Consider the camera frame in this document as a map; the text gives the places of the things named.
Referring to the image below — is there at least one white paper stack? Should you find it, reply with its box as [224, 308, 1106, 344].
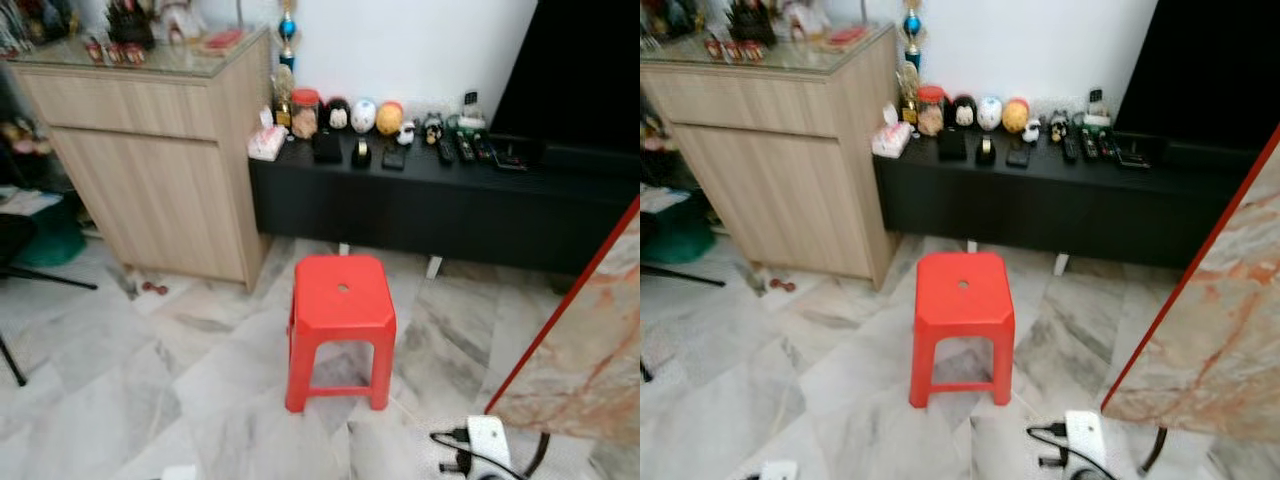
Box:
[640, 183, 691, 213]
[0, 185, 63, 216]

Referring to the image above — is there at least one clear jar with red lid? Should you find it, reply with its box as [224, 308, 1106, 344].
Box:
[291, 88, 321, 139]
[916, 85, 947, 137]

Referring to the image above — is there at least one marble table with red edge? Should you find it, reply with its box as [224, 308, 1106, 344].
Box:
[1100, 125, 1280, 473]
[485, 195, 641, 476]

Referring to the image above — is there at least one pink and white tissue pack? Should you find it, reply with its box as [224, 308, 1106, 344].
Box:
[872, 103, 913, 159]
[248, 107, 289, 161]

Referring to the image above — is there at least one light wooden cabinet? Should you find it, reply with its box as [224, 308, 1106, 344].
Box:
[642, 25, 898, 291]
[8, 28, 273, 291]

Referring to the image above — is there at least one cordless phone on base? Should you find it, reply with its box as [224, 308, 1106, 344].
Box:
[1080, 88, 1113, 128]
[455, 90, 488, 131]

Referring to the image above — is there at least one black television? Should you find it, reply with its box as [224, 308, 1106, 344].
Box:
[490, 0, 641, 151]
[1113, 0, 1280, 151]

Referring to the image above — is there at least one black low console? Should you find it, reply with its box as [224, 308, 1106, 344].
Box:
[873, 135, 1280, 271]
[248, 135, 641, 276]

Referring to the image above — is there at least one green bin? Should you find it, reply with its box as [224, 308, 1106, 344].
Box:
[642, 190, 713, 264]
[15, 195, 86, 268]

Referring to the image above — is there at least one dark ornament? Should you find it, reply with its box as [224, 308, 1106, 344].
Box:
[105, 0, 156, 49]
[727, 0, 779, 46]

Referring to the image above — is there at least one blue and gold trophy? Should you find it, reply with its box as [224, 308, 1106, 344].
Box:
[897, 0, 926, 126]
[272, 0, 301, 129]

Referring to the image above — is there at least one red plastic stool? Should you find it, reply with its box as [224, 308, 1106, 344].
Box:
[285, 254, 398, 413]
[908, 252, 1016, 409]

